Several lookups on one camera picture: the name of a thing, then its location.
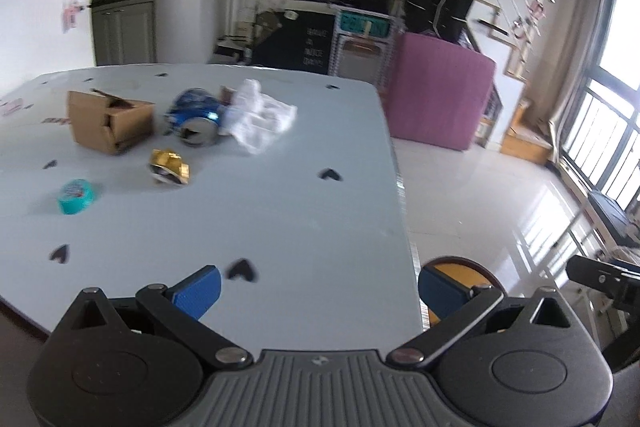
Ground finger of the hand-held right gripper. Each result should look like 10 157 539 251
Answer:
566 255 640 312

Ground white plastic bag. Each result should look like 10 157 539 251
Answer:
220 78 298 156

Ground brown cardboard box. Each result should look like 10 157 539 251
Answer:
67 89 156 156

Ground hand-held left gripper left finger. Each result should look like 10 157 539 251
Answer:
50 265 253 370

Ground black chalkboard sign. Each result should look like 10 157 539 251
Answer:
250 9 335 72

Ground white wire crate rack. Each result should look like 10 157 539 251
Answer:
330 7 396 85

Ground dark blue bench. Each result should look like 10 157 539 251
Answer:
587 189 633 243

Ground wooden steps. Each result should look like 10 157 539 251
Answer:
500 99 556 165

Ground grey-green panelled cabinet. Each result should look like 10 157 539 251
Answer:
91 0 156 66

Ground wooden picture frame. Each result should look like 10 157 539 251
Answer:
470 0 503 42

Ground crushed blue drink can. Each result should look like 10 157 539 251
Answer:
166 88 226 148

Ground gold foil wrapper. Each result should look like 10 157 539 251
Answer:
146 149 192 186

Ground large window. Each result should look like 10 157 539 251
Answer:
562 0 640 218

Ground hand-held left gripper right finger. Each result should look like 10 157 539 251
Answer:
387 265 593 370

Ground teal letter sign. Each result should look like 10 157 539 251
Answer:
340 13 390 38

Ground teal tape roll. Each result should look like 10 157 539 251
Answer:
56 178 102 215

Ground beige curtain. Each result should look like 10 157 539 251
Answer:
525 0 608 132

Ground orange wooden stool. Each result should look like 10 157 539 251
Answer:
419 256 503 325

